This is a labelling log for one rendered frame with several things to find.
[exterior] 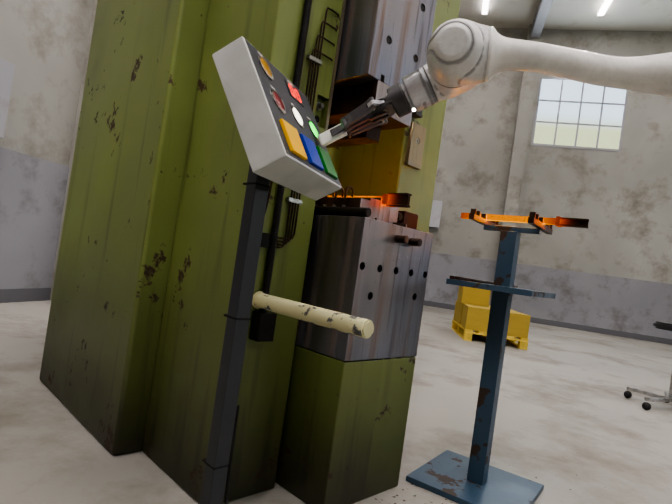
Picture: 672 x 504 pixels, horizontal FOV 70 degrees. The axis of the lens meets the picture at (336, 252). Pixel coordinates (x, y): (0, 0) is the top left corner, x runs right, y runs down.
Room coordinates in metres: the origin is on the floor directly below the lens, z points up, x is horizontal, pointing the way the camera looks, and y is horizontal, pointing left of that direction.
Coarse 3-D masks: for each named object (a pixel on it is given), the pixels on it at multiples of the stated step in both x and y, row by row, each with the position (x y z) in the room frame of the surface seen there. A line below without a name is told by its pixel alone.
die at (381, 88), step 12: (360, 84) 1.58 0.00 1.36; (372, 84) 1.54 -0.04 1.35; (384, 84) 1.55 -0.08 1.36; (336, 96) 1.65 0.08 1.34; (348, 96) 1.61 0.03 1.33; (360, 96) 1.57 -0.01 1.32; (372, 96) 1.53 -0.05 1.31; (384, 96) 1.55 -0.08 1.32; (336, 108) 1.65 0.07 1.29; (348, 108) 1.60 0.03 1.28; (336, 120) 1.71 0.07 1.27; (396, 120) 1.61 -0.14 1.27; (408, 120) 1.65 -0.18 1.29
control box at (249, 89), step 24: (240, 48) 0.97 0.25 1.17; (240, 72) 0.97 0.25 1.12; (264, 72) 1.01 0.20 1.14; (240, 96) 0.96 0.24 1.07; (264, 96) 0.95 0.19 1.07; (288, 96) 1.11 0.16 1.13; (240, 120) 0.96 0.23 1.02; (264, 120) 0.94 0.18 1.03; (288, 120) 1.03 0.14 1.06; (312, 120) 1.24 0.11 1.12; (264, 144) 0.94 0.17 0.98; (264, 168) 0.95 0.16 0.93; (288, 168) 0.99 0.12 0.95; (312, 168) 1.05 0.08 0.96; (312, 192) 1.19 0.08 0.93
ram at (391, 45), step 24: (360, 0) 1.54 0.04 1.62; (384, 0) 1.50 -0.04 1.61; (408, 0) 1.59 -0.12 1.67; (432, 0) 1.68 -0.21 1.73; (360, 24) 1.53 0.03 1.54; (384, 24) 1.52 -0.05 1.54; (408, 24) 1.60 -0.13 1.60; (432, 24) 1.69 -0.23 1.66; (360, 48) 1.52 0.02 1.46; (384, 48) 1.53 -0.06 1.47; (408, 48) 1.61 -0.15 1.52; (336, 72) 1.59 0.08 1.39; (360, 72) 1.51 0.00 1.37; (384, 72) 1.54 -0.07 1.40; (408, 72) 1.63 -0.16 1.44
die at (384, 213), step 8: (320, 200) 1.65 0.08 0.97; (328, 200) 1.63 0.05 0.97; (336, 200) 1.60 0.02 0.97; (352, 200) 1.55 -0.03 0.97; (360, 200) 1.52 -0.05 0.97; (368, 200) 1.55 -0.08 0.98; (376, 200) 1.57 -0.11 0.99; (376, 208) 1.58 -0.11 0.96; (384, 208) 1.61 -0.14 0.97; (392, 208) 1.64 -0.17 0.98; (376, 216) 1.58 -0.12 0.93; (384, 216) 1.61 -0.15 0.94; (392, 216) 1.64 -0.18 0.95
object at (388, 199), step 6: (384, 198) 1.58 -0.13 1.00; (390, 198) 1.59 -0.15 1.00; (396, 198) 1.57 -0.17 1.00; (402, 198) 1.55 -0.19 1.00; (408, 198) 1.54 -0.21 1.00; (384, 204) 1.60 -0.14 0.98; (390, 204) 1.58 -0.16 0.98; (396, 204) 1.56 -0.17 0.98; (402, 204) 1.55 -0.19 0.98; (408, 204) 1.54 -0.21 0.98
